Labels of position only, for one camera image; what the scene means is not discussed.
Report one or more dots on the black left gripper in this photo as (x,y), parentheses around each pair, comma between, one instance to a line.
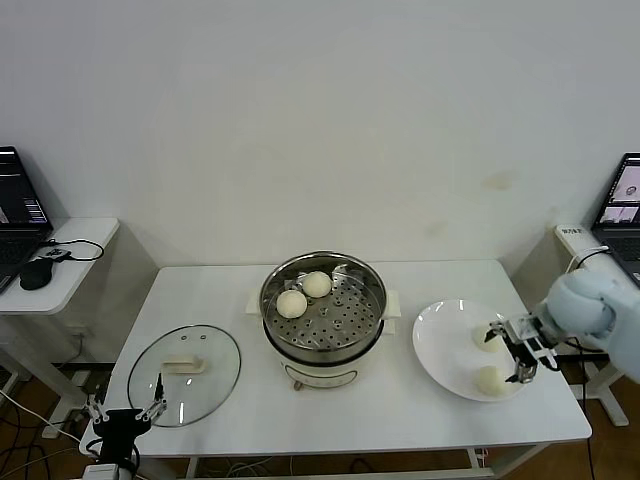
(120,425)

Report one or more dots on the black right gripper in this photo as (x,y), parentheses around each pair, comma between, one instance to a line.
(530,350)

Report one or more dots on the white steamed baozi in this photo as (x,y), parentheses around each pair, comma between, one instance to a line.
(480,342)
(316,284)
(291,303)
(490,382)

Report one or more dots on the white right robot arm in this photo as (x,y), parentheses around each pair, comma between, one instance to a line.
(585,305)

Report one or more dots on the stainless steel steamer basket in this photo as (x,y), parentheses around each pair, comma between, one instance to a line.
(350,320)

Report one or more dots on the white round plate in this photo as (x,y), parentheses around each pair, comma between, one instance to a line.
(450,340)

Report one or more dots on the white side table with mouse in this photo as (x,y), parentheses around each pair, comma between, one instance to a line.
(125,280)

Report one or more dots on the white labelled power strip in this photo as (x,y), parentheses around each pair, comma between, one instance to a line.
(572,232)

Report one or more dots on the black computer mouse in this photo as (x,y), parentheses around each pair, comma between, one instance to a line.
(36,274)

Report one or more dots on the white electric cooker base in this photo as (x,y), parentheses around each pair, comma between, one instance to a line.
(325,372)

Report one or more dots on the black laptop with pink screen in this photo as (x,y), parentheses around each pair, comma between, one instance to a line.
(622,200)

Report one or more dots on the black laptop with dark screen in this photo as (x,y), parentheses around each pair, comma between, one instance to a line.
(20,200)

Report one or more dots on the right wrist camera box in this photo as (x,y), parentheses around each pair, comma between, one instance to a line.
(520,327)

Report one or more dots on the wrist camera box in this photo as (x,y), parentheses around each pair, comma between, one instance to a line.
(102,472)
(520,327)

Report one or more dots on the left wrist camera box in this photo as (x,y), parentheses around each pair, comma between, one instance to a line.
(102,472)

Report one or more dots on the white table frame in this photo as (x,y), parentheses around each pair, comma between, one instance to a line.
(425,475)

